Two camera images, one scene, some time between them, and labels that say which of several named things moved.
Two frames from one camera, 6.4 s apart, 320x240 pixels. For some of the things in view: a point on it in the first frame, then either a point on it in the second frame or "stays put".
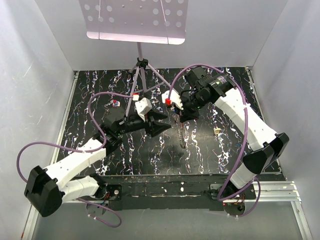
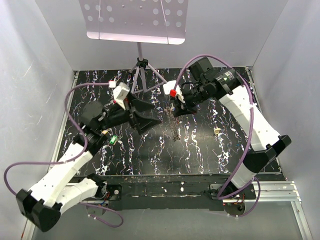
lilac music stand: [139, 21] stays put
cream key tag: [216, 130] stays put
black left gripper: [155, 128] → [143, 124]
